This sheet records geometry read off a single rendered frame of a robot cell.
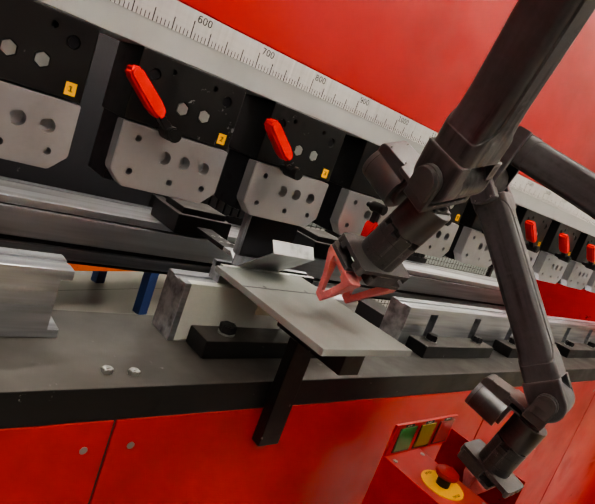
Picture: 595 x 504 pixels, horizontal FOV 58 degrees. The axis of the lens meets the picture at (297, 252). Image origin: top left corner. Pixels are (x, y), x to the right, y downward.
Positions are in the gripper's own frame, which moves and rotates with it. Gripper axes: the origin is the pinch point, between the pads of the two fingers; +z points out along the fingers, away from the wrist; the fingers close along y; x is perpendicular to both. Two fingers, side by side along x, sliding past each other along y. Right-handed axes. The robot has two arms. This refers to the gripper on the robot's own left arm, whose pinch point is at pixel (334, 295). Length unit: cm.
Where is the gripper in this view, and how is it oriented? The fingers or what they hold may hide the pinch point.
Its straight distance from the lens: 76.4
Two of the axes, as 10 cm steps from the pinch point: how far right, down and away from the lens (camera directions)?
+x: 3.5, 7.7, -5.3
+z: -5.9, 6.2, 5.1
